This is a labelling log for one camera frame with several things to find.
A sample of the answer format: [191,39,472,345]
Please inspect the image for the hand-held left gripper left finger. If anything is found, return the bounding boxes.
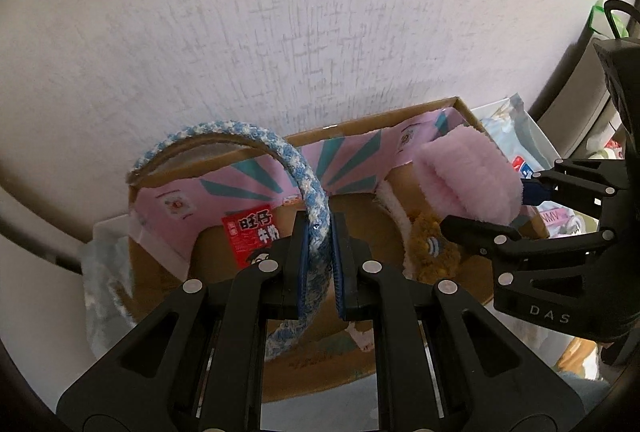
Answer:
[56,211,314,432]

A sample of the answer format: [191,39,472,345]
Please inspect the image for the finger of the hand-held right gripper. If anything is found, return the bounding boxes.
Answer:
[520,157,627,219]
[439,214,621,329]

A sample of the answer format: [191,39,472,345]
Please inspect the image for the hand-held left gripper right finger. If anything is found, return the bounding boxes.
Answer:
[332,211,587,432]

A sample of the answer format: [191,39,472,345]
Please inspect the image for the cardboard box with pink lining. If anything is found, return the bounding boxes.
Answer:
[125,96,557,404]

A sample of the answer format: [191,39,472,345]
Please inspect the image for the pink fluffy hair roller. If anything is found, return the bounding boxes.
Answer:
[414,126,524,226]

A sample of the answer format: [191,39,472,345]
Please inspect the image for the blue white braided headband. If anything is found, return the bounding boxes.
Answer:
[127,119,334,363]

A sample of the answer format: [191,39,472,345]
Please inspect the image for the pink printed packet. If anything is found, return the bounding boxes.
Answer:
[537,207,585,239]

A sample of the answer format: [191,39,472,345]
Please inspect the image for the brown bear plush headband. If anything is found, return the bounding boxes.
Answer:
[374,179,497,286]

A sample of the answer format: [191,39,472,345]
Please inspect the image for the light blue tissue packet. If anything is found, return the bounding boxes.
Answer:
[472,95,564,185]

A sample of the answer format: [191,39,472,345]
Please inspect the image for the red milk carton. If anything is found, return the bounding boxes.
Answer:
[221,203,281,271]

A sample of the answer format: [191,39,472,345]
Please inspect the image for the blue cloth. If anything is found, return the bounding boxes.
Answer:
[554,337,612,415]

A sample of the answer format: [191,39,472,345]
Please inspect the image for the green white bag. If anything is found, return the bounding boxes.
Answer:
[586,0,628,40]

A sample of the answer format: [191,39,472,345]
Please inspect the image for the clear plastic bag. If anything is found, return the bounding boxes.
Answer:
[80,217,143,365]

